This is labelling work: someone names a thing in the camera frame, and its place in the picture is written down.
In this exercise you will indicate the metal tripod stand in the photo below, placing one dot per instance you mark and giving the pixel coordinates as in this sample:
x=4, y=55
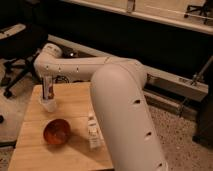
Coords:
x=196, y=80

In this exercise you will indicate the black office chair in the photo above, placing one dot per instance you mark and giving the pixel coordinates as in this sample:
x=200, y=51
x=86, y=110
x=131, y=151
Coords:
x=20, y=51

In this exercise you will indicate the distant black chair base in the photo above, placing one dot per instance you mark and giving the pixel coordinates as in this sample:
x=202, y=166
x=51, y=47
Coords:
x=203, y=10

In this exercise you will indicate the metal floor rail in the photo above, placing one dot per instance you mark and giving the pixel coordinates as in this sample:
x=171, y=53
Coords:
x=189, y=88

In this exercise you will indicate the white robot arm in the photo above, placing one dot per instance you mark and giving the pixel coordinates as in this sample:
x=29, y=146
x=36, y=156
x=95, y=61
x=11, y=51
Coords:
x=121, y=109

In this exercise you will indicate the white tube bottle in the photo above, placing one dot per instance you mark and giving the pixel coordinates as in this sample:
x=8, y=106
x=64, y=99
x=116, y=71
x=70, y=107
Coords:
x=93, y=133

